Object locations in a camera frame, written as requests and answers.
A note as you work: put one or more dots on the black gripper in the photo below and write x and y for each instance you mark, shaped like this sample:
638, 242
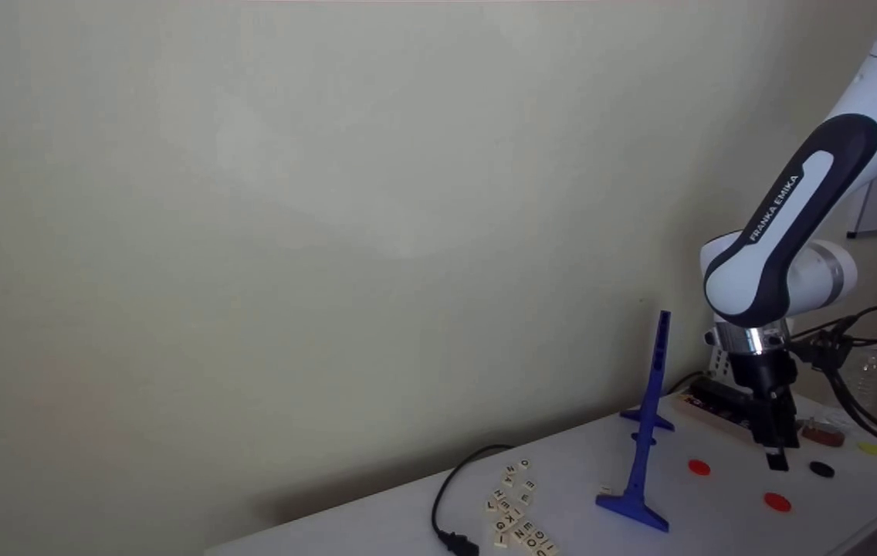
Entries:
763, 367

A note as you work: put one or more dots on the black game disc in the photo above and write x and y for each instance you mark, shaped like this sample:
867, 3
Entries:
821, 468

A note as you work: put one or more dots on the pile of letter tiles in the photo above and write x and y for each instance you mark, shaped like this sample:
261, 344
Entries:
511, 516

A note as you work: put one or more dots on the blue connect four grid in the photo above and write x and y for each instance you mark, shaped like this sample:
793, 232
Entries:
631, 501

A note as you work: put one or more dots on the black remote control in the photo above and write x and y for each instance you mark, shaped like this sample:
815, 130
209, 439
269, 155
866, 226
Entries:
724, 401

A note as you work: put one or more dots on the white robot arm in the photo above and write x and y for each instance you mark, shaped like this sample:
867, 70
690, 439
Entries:
774, 268

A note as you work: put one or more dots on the orange game disc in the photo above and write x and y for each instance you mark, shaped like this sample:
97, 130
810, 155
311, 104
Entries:
700, 468
777, 501

